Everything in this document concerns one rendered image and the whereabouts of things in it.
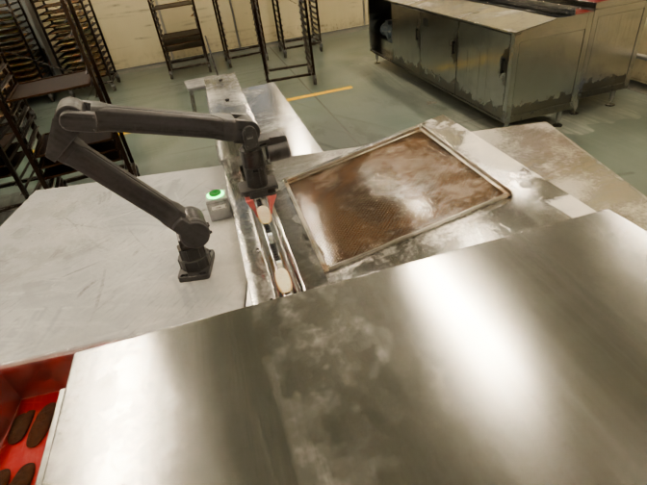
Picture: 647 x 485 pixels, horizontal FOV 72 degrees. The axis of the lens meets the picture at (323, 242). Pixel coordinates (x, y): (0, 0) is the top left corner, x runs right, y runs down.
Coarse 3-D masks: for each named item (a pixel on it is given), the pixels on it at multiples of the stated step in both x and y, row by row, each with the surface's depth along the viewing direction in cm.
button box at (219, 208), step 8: (208, 192) 147; (224, 192) 146; (208, 200) 143; (216, 200) 143; (224, 200) 144; (208, 208) 144; (216, 208) 145; (224, 208) 145; (216, 216) 146; (224, 216) 147
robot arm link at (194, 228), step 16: (48, 144) 94; (64, 144) 95; (80, 144) 98; (64, 160) 97; (80, 160) 99; (96, 160) 100; (96, 176) 102; (112, 176) 103; (128, 176) 106; (128, 192) 107; (144, 192) 108; (160, 192) 114; (144, 208) 110; (160, 208) 112; (176, 208) 114; (192, 208) 122; (176, 224) 113; (192, 224) 114; (192, 240) 117; (208, 240) 118
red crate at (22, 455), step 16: (32, 400) 95; (48, 400) 94; (16, 416) 92; (48, 432) 88; (0, 448) 86; (16, 448) 86; (32, 448) 85; (0, 464) 83; (16, 464) 83; (32, 480) 80
